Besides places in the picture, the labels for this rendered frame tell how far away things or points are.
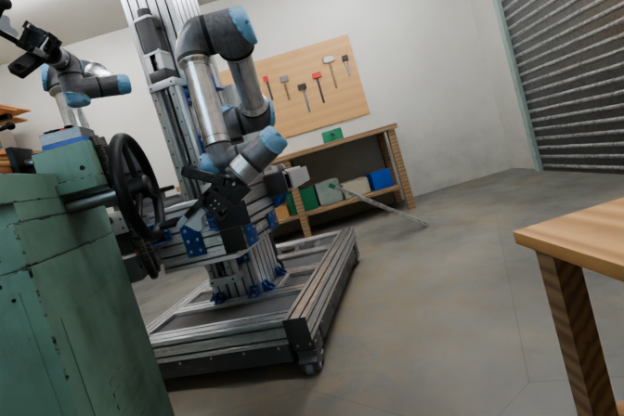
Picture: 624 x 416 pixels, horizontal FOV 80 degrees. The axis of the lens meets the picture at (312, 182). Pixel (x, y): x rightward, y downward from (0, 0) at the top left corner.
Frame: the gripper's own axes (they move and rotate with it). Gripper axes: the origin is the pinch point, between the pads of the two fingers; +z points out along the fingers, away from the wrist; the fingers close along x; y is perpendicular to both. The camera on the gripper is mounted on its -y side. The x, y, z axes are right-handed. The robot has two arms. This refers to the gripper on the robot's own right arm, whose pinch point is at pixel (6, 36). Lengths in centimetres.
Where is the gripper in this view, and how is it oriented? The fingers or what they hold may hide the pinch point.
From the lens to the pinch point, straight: 136.1
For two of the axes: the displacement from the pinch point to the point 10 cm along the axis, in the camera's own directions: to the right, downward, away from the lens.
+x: 8.8, 4.5, 1.5
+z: 1.5, 0.2, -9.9
